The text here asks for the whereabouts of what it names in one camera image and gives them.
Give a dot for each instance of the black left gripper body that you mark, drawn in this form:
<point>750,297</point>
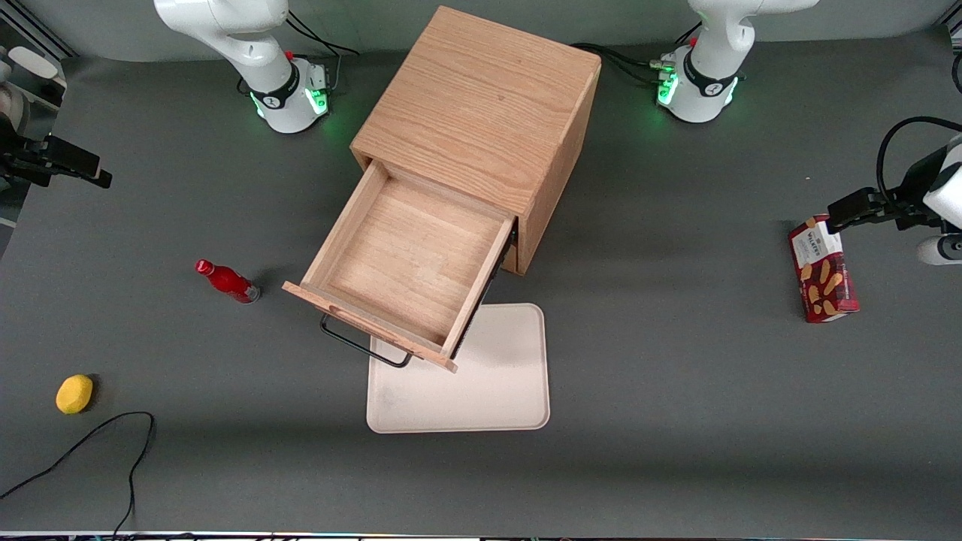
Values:
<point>912,188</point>

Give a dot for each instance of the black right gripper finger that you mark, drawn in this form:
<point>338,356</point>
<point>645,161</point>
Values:
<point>79,161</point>
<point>30,167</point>

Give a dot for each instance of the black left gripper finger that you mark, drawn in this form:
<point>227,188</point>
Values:
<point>857,209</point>
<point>913,216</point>

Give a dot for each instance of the wooden drawer with notched edge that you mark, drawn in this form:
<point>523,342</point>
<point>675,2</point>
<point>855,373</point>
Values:
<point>406,255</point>

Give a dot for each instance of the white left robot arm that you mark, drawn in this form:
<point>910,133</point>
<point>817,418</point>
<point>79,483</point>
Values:
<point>714,75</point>

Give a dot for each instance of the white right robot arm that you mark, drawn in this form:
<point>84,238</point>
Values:
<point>225,30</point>

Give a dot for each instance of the wooden drawer with plain edge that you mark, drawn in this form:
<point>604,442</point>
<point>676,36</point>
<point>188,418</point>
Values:
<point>513,263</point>

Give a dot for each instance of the wooden drawer cabinet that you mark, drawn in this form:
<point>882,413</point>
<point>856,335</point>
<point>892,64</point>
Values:
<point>481,98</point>

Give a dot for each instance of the red tartan shortbread box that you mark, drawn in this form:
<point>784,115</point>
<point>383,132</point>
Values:
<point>825,278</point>

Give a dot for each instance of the white rounded object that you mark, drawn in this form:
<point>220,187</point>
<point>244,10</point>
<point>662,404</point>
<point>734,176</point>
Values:
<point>34,62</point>

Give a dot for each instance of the red bottle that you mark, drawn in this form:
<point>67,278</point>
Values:
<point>229,282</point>

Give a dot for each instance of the yellow lemon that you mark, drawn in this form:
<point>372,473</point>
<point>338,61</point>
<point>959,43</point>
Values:
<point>74,394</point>

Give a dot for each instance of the cream plastic tray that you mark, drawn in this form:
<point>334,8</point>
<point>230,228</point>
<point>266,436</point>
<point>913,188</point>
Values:
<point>496,376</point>

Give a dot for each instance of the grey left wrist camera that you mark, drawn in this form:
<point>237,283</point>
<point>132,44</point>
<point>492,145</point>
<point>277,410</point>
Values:
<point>939,250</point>

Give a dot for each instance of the aluminium frame rail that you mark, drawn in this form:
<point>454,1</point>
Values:
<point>45,34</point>

